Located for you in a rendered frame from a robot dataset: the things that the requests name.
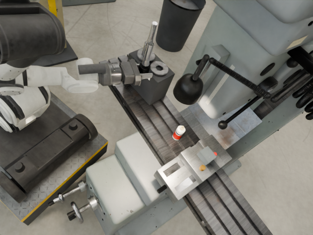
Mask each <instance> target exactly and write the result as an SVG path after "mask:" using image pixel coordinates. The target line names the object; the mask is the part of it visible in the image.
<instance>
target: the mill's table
mask: <svg viewBox="0 0 313 235"><path fill-rule="evenodd" d="M128 58H129V54H127V56H126V55H122V56H119V57H118V58H117V59H116V57H115V58H111V59H109V61H106V60H104V61H101V62H99V63H111V62H117V63H118V64H120V62H127V61H128ZM109 88H110V89H111V91H112V92H113V94H114V95H115V97H116V98H117V100H118V102H119V103H120V105H121V106H122V108H123V109H124V111H125V112H126V114H127V115H128V117H129V118H130V120H131V121H132V123H133V124H134V126H135V127H136V129H137V130H138V132H139V133H140V135H141V136H142V138H143V139H144V141H145V142H146V144H147V145H148V147H149V148H150V150H151V151H152V153H153V154H154V156H155V157H156V159H157V161H158V162H159V164H160V165H161V166H164V165H165V164H167V163H168V162H170V161H171V160H173V159H174V158H176V157H177V156H178V155H179V154H180V153H181V152H182V151H184V150H185V149H187V148H189V147H193V146H194V145H196V143H197V142H198V141H199V140H200V139H199V137H198V136H197V135H196V134H195V132H194V131H193V130H192V129H191V127H190V126H189V125H188V123H187V122H186V121H185V119H184V118H183V117H182V115H181V114H180V113H179V111H178V110H177V109H176V108H175V106H174V105H173V103H172V102H171V101H170V100H169V99H168V97H167V96H166V95H165V97H163V98H161V99H160V100H158V101H156V102H154V103H153V104H151V105H148V104H147V102H146V101H145V100H144V99H143V98H142V97H141V96H140V95H139V94H138V92H137V91H136V90H135V89H134V88H133V87H132V86H131V85H130V84H123V82H122V81H121V83H120V84H118V85H115V86H113V85H109ZM180 125H181V126H184V128H185V132H184V134H183V135H182V137H181V138H180V139H179V140H174V139H173V137H172V136H173V134H174V132H175V130H176V129H177V127H178V126H180ZM183 200H184V201H185V203H186V204H187V206H188V207H189V209H190V210H191V212H192V213H193V215H194V216H195V218H196V219H197V221H198V222H199V224H200V225H201V227H202V228H203V230H204V231H205V233H206V234H207V235H273V234H272V233H271V231H270V230H269V229H268V227H267V226H266V225H265V224H264V222H263V221H262V220H261V218H260V217H259V216H258V215H257V213H256V212H255V211H254V209H253V208H252V207H251V205H250V204H249V203H248V201H247V200H246V199H245V197H244V196H243V195H242V194H241V192H240V191H239V190H238V188H237V187H236V186H235V185H234V183H233V182H232V181H231V179H230V178H229V177H228V175H227V174H226V173H225V171H224V170H223V169H222V168H220V169H218V170H217V171H216V172H215V173H214V174H212V175H211V176H210V177H208V178H207V179H206V180H205V181H203V182H202V183H201V184H199V185H198V186H197V187H195V188H194V189H193V190H191V191H190V192H189V193H188V194H186V195H185V196H184V197H183Z"/></svg>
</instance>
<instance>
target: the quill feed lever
mask: <svg viewBox="0 0 313 235"><path fill-rule="evenodd" d="M277 85H278V81H277V80H276V79H275V78H274V77H273V76H270V77H268V78H266V79H265V80H263V81H262V82H261V83H260V84H259V85H258V86H259V87H260V88H262V89H263V90H265V91H266V92H269V93H270V92H271V91H272V90H273V89H274V88H275V87H276V86H277ZM254 93H255V94H256V95H257V96H256V97H255V98H254V99H252V100H251V101H250V102H249V103H247V104H246V105H245V106H243V107H242V108H241V109H240V110H238V111H237V112H236V113H234V114H233V115H232V116H230V117H229V118H228V119H227V120H225V121H224V120H222V121H220V122H219V123H218V127H219V129H221V130H224V129H226V128H227V125H228V123H229V122H230V121H232V120H233V119H234V118H235V117H237V116H238V115H239V114H241V113H242V112H243V111H245V110H246V109H247V108H248V107H250V106H251V105H252V104H254V103H255V102H256V101H258V100H259V99H260V98H262V97H263V96H261V95H260V94H258V93H257V92H255V91H254Z"/></svg>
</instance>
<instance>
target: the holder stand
mask: <svg viewBox="0 0 313 235"><path fill-rule="evenodd" d="M142 51H143V48H141V49H138V50H136V51H133V52H131V53H129V58H128V60H131V59H134V60H135V62H136V64H140V63H141V62H142V61H143V59H144V57H143V56H142ZM149 73H152V74H153V76H152V78H147V79H145V80H141V84H140V86H138V85H133V84H132V83H130V85H131V86H132V87H133V88H134V89H135V90H136V91H137V92H138V94H139V95H140V96H141V97H142V98H143V99H144V100H145V101H146V102H147V104H148V105H151V104H153V103H154V102H156V101H158V100H160V99H161V98H163V97H165V95H166V93H167V91H168V88H169V86H170V84H171V82H172V79H173V77H174V75H175V73H174V72H173V71H172V70H171V69H170V68H169V67H168V66H167V65H166V64H165V63H164V62H163V61H162V60H161V59H160V58H159V57H158V56H157V55H156V54H155V53H154V52H152V54H151V57H150V71H149Z"/></svg>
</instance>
